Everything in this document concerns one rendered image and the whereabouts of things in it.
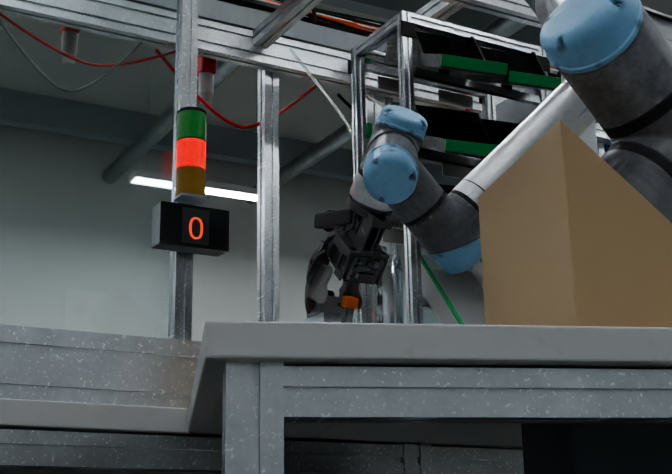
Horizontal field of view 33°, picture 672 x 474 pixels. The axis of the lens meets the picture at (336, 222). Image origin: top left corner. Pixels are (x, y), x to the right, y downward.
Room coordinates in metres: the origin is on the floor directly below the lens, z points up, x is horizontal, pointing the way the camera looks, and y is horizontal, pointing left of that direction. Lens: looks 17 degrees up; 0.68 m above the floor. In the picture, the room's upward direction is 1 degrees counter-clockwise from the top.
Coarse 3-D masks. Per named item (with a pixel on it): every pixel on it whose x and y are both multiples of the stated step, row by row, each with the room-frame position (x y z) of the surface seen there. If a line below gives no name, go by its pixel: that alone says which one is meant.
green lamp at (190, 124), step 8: (184, 112) 1.75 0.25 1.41; (192, 112) 1.75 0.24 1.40; (200, 112) 1.75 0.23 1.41; (184, 120) 1.75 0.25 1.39; (192, 120) 1.75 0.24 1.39; (200, 120) 1.75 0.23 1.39; (184, 128) 1.75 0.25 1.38; (192, 128) 1.75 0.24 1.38; (200, 128) 1.75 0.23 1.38; (184, 136) 1.75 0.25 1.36; (192, 136) 1.75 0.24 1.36; (200, 136) 1.75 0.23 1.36
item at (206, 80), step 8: (200, 56) 2.87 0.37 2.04; (200, 64) 2.87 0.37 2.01; (208, 64) 2.86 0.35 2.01; (200, 72) 2.87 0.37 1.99; (208, 72) 2.87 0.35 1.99; (200, 80) 2.87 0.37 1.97; (208, 80) 2.87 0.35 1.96; (200, 88) 2.87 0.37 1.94; (208, 88) 2.87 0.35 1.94; (200, 96) 2.88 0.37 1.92; (208, 96) 2.87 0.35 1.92; (200, 104) 2.89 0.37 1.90
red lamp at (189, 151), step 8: (176, 144) 1.76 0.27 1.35; (184, 144) 1.75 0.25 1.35; (192, 144) 1.75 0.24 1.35; (200, 144) 1.75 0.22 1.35; (176, 152) 1.76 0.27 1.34; (184, 152) 1.75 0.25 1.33; (192, 152) 1.75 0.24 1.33; (200, 152) 1.75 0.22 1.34; (176, 160) 1.76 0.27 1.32; (184, 160) 1.75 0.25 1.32; (192, 160) 1.75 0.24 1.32; (200, 160) 1.75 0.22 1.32; (176, 168) 1.76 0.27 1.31
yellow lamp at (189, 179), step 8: (184, 168) 1.75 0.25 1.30; (192, 168) 1.75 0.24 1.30; (200, 168) 1.75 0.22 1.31; (176, 176) 1.76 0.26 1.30; (184, 176) 1.75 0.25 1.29; (192, 176) 1.75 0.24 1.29; (200, 176) 1.75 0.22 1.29; (176, 184) 1.76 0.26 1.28; (184, 184) 1.75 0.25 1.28; (192, 184) 1.75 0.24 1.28; (200, 184) 1.76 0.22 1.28; (176, 192) 1.76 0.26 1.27; (184, 192) 1.75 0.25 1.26; (192, 192) 1.75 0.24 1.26; (200, 192) 1.76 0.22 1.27
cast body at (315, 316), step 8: (328, 296) 1.75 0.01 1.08; (328, 304) 1.75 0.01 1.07; (336, 304) 1.75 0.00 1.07; (312, 312) 1.76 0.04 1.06; (320, 312) 1.74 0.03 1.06; (328, 312) 1.73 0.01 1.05; (336, 312) 1.75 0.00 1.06; (312, 320) 1.76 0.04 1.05; (320, 320) 1.73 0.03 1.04; (328, 320) 1.73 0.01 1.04; (336, 320) 1.74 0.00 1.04
